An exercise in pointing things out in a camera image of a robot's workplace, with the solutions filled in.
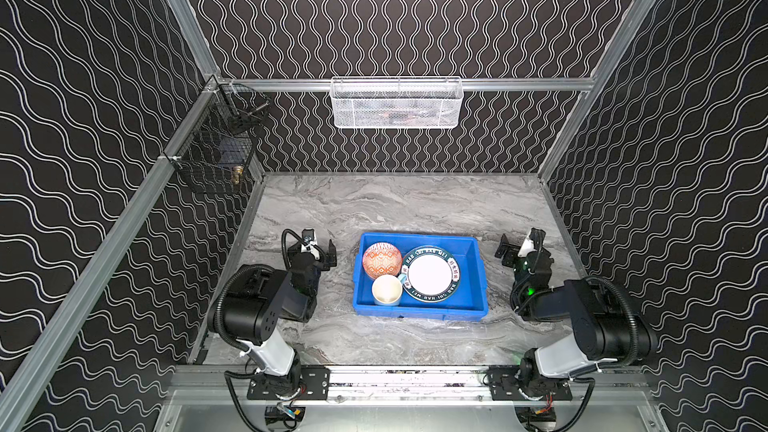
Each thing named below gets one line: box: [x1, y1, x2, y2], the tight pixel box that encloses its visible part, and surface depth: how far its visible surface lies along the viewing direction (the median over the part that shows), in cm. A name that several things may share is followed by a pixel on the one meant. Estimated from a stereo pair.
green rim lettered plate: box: [402, 245, 461, 303], surface depth 92 cm
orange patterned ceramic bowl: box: [362, 242, 403, 279], surface depth 92 cm
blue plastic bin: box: [353, 232, 489, 322], surface depth 90 cm
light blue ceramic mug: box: [372, 273, 407, 307], surface depth 84 cm
